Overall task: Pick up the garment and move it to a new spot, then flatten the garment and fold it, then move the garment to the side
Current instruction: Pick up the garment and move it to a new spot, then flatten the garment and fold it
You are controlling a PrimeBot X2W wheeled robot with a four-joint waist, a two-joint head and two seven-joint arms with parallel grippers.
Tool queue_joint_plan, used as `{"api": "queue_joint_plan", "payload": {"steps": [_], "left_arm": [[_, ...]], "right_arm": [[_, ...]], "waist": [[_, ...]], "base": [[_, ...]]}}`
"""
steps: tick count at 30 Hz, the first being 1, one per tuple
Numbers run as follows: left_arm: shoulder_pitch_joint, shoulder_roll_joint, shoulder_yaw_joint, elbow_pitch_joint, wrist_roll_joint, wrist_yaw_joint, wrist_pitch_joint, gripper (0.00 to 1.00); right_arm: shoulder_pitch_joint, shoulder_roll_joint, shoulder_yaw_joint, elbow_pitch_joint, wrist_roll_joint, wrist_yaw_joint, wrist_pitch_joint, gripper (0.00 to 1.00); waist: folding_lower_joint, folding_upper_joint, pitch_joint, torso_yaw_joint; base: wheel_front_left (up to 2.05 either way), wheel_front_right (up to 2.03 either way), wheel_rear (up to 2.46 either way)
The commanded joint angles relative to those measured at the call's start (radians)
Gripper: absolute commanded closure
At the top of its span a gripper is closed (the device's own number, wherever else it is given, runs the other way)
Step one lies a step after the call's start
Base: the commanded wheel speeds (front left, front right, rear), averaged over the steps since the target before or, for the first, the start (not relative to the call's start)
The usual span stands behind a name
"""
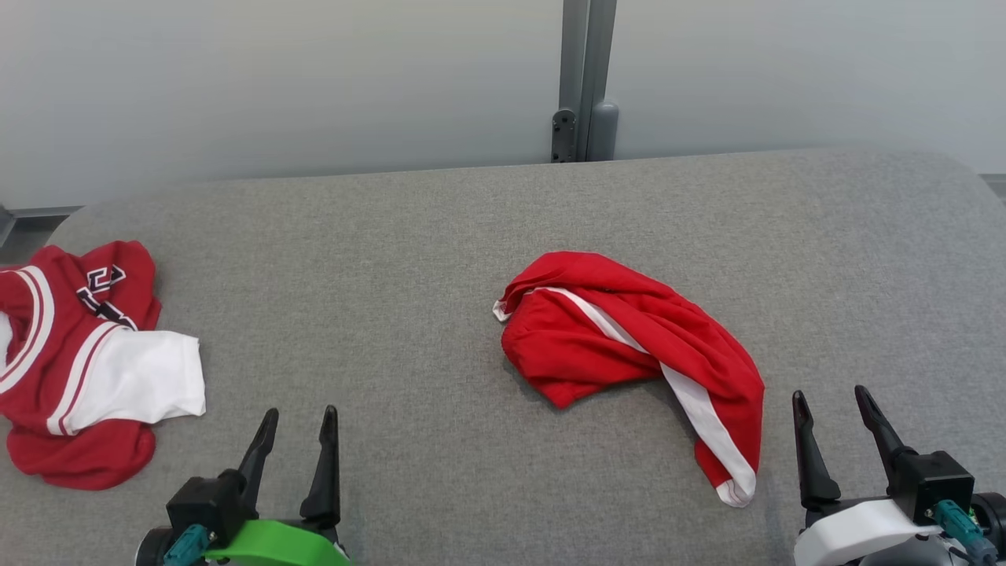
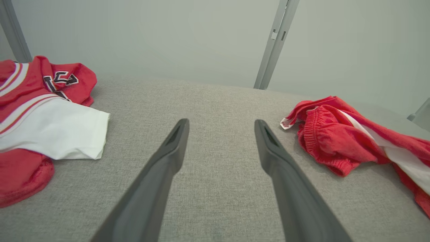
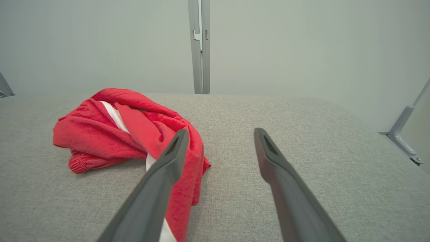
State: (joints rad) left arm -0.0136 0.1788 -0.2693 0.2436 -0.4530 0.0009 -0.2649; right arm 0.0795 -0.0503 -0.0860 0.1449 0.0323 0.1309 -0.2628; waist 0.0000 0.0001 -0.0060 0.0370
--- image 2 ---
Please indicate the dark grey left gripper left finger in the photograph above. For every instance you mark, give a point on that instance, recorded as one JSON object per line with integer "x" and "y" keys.
{"x": 151, "y": 188}

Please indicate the red white jersey shirt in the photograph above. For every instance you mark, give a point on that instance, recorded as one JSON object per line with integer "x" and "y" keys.
{"x": 50, "y": 131}

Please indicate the grey metal frame post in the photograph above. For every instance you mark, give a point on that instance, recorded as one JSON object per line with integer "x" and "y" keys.
{"x": 421, "y": 116}
{"x": 275, "y": 43}
{"x": 13, "y": 30}

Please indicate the red shorts with white stripe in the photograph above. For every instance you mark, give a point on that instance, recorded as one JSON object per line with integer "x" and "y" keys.
{"x": 336, "y": 141}

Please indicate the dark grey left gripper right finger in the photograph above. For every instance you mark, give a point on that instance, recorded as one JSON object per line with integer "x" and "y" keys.
{"x": 295, "y": 201}

